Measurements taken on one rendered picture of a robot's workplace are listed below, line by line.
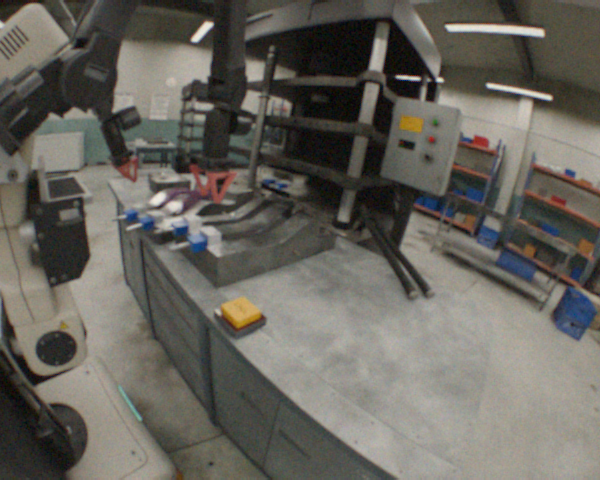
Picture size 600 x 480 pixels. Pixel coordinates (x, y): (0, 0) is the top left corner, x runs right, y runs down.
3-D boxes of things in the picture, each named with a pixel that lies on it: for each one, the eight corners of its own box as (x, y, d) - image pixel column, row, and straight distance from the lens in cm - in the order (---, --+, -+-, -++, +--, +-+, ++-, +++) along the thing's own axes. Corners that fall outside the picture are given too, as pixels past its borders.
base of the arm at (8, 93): (-14, 105, 48) (-33, 98, 36) (30, 68, 48) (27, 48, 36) (18, 149, 47) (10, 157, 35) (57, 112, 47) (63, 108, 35)
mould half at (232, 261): (216, 289, 64) (218, 238, 57) (175, 246, 84) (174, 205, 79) (334, 248, 97) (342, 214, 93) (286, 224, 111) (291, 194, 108)
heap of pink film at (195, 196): (182, 216, 93) (182, 194, 90) (153, 204, 106) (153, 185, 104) (229, 203, 110) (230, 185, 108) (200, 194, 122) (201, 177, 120)
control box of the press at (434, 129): (364, 371, 163) (458, 105, 118) (325, 345, 170) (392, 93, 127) (380, 353, 179) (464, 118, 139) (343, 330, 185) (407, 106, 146)
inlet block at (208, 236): (173, 263, 62) (172, 242, 59) (165, 254, 66) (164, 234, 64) (220, 252, 67) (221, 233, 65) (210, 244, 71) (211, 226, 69)
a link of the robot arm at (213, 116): (201, 106, 61) (219, 106, 57) (221, 109, 65) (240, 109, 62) (197, 136, 60) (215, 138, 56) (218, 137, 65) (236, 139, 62)
